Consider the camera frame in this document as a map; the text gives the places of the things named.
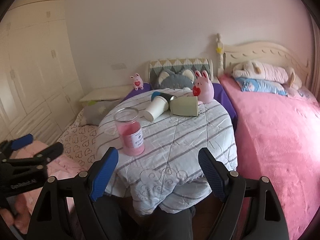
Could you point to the purple sheet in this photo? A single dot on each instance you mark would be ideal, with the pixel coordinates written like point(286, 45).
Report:
point(219, 95)

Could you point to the sage green cup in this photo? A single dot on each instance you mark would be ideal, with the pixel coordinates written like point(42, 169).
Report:
point(185, 106)

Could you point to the black steel thermos bottle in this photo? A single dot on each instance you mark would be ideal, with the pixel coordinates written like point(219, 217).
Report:
point(166, 96)

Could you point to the grey cat cushion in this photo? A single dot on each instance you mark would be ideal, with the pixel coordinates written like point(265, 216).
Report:
point(169, 79)

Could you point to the blue cartoon pillow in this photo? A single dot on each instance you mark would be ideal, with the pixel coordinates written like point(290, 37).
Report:
point(261, 86)

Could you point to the glass jar with pink contents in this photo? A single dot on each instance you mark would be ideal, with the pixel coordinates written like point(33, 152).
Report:
point(130, 131)

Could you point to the cream bedside table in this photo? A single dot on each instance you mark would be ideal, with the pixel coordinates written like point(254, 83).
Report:
point(109, 93)

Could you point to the small pink bunny toy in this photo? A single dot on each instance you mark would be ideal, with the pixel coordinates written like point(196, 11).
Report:
point(137, 82)

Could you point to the pink folded quilt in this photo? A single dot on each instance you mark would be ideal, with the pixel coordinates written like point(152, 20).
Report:
point(62, 168)

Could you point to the diamond pattern headboard cushion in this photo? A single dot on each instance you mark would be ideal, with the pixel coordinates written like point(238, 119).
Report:
point(177, 65)

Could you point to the large pink bunny toy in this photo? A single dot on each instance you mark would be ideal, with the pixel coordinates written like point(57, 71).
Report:
point(203, 88)

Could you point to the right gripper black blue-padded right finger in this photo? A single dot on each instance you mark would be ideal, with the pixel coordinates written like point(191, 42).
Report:
point(265, 218)

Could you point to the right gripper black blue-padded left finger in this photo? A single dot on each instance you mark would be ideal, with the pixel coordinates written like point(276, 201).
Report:
point(50, 218)

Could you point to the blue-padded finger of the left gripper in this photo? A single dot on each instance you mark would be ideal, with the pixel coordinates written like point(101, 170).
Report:
point(21, 142)

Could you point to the grey flower pillow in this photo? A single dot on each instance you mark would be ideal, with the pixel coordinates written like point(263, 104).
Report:
point(95, 111)

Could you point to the pink white plush dog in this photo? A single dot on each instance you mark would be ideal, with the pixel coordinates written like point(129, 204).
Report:
point(263, 71)

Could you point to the pink fleece blanket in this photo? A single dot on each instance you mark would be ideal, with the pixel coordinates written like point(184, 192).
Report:
point(278, 137)

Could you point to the striped light blue quilt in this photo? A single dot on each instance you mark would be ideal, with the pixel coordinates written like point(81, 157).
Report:
point(167, 174)

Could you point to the person's left hand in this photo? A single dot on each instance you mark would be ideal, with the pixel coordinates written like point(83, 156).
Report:
point(21, 221)

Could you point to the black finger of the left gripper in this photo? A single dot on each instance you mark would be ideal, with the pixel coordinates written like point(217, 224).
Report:
point(49, 154)

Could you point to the cream wardrobe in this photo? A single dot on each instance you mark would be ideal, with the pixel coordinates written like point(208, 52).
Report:
point(40, 88)

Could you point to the white paper cup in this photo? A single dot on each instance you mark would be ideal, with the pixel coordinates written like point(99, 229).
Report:
point(157, 107)

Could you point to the cream wooden headboard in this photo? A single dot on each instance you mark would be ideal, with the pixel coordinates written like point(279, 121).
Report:
point(267, 52)

